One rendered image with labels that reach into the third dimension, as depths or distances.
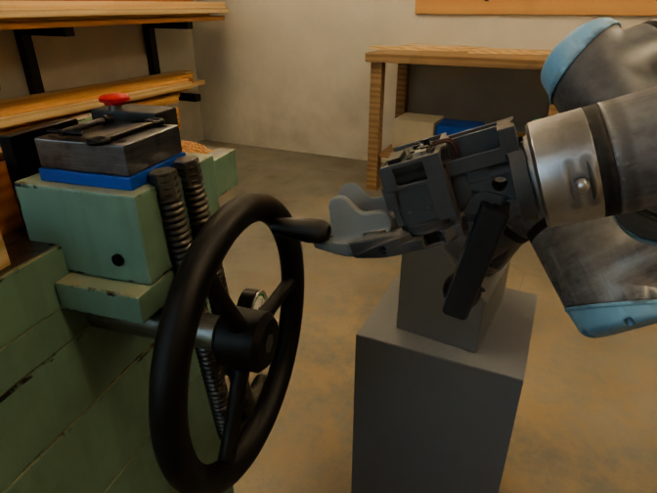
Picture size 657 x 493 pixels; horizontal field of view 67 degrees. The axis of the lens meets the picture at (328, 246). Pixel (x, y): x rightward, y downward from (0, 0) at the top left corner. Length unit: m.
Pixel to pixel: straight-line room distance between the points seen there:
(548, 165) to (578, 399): 1.43
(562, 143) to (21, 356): 0.49
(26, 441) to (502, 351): 0.73
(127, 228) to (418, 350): 0.60
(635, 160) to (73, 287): 0.48
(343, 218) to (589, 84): 0.28
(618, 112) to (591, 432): 1.35
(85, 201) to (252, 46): 3.82
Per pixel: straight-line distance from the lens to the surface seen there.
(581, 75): 0.58
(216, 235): 0.40
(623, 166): 0.41
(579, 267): 0.77
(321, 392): 1.63
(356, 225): 0.46
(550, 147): 0.41
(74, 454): 0.63
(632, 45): 0.60
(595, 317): 0.77
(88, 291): 0.51
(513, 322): 1.04
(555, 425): 1.68
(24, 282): 0.52
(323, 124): 4.04
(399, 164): 0.42
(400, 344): 0.93
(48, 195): 0.52
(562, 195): 0.41
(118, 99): 0.56
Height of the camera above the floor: 1.11
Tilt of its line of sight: 26 degrees down
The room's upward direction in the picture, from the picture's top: straight up
